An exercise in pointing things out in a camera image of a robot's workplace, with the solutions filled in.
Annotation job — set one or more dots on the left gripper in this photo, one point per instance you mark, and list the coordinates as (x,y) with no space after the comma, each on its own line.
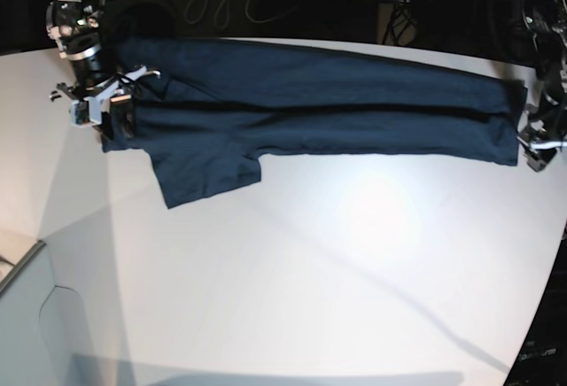
(544,134)

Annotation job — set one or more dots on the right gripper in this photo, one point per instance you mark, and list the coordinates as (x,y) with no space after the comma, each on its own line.
(96,87)

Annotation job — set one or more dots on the dark blue t-shirt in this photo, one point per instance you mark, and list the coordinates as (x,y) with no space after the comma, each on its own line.
(220,105)

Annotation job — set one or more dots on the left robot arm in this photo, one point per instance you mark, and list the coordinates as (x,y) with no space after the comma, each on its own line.
(545,20)

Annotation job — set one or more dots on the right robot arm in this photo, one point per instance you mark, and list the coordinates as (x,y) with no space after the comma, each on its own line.
(75,26)

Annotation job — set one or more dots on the white adjacent table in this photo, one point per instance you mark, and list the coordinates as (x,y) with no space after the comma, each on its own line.
(34,345)

